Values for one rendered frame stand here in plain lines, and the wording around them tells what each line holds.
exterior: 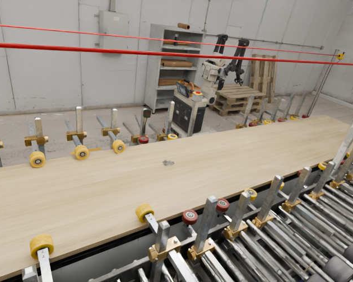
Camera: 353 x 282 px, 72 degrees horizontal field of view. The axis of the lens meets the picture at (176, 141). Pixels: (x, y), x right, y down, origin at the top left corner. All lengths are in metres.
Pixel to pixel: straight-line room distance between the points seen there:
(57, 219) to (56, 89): 3.41
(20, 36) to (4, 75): 0.62
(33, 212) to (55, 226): 0.15
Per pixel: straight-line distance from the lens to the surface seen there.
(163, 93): 5.23
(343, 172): 2.24
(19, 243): 1.27
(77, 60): 4.46
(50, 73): 4.44
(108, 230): 1.24
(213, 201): 1.06
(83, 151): 1.66
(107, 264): 1.39
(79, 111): 1.78
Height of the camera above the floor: 1.84
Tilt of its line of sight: 28 degrees down
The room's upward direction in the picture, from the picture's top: 10 degrees clockwise
